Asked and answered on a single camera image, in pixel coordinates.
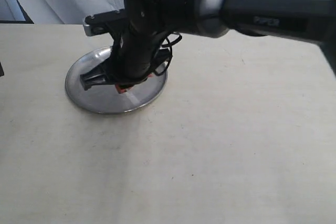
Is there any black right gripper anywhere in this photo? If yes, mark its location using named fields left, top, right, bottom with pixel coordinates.
left=79, top=0, right=189, bottom=94

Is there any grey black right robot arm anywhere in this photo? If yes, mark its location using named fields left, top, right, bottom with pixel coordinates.
left=80, top=0, right=335, bottom=93

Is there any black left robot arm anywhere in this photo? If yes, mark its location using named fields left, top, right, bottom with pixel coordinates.
left=0, top=63, right=4, bottom=77

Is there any round silver metal plate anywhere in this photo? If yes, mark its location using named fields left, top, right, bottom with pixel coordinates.
left=65, top=46, right=168, bottom=114

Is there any white softbox panel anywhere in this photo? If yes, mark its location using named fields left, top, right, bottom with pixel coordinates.
left=1, top=0, right=34, bottom=24

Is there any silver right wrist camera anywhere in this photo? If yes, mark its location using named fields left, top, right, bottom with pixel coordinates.
left=83, top=9, right=128, bottom=38

